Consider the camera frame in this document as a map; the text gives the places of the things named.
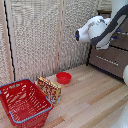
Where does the brown dresser cabinet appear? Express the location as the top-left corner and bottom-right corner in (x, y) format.
(85, 9), (128, 83)

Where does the red basket with blue rim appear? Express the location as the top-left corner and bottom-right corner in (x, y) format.
(0, 78), (55, 128)

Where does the red plastic bowl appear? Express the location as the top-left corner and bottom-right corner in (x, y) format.
(55, 71), (73, 85)

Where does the silver drawer handle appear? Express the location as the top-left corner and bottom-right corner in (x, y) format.
(95, 54), (121, 67)

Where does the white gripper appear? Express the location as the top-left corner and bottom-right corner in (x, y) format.
(95, 28), (123, 51)

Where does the red yellow snack box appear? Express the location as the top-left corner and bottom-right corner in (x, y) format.
(35, 75), (63, 105)

